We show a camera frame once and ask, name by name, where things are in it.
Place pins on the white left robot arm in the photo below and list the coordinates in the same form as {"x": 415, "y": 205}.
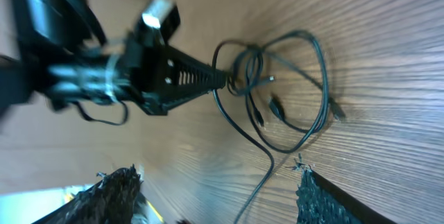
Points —
{"x": 45, "y": 30}

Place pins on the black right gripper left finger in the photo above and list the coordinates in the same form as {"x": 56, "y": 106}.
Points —
{"x": 111, "y": 200}

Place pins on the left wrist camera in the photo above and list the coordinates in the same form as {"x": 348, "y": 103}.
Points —
{"x": 160, "y": 19}

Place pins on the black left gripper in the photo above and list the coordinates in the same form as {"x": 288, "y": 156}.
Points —
{"x": 155, "y": 77}

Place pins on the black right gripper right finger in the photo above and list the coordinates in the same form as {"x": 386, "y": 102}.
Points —
{"x": 320, "y": 201}

